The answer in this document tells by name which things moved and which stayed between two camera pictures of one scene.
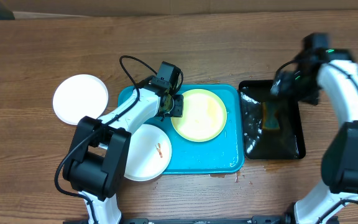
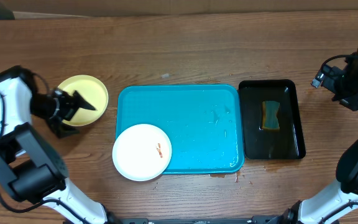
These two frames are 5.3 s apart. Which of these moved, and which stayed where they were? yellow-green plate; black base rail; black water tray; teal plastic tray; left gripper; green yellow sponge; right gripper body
Moved: yellow-green plate; right gripper body; left gripper
Stayed: teal plastic tray; black water tray; black base rail; green yellow sponge
